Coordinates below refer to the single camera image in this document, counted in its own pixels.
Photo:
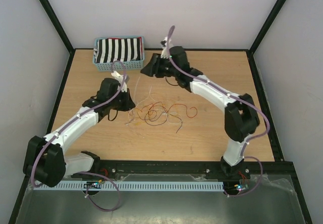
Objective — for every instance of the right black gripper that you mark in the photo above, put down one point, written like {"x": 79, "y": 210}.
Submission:
{"x": 153, "y": 67}

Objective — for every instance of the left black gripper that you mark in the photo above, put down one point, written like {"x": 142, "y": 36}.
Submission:
{"x": 128, "y": 103}

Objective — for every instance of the white zip tie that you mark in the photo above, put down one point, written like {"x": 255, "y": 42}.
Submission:
{"x": 131, "y": 113}

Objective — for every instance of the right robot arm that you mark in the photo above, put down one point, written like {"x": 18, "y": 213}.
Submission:
{"x": 240, "y": 117}

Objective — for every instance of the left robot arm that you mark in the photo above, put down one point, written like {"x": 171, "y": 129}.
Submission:
{"x": 45, "y": 159}

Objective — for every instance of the light blue plastic basket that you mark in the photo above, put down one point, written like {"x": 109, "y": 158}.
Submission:
{"x": 118, "y": 65}

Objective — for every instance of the black white striped cloth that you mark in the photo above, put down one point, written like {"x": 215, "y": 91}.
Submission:
{"x": 108, "y": 50}

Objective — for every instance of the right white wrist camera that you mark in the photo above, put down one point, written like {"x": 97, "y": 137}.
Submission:
{"x": 165, "y": 45}

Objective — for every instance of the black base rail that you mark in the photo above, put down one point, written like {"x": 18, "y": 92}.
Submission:
{"x": 209, "y": 169}

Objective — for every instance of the black enclosure frame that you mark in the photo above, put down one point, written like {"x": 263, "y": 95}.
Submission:
{"x": 277, "y": 167}

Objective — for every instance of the light blue slotted cable duct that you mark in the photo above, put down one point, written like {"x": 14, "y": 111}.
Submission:
{"x": 136, "y": 186}

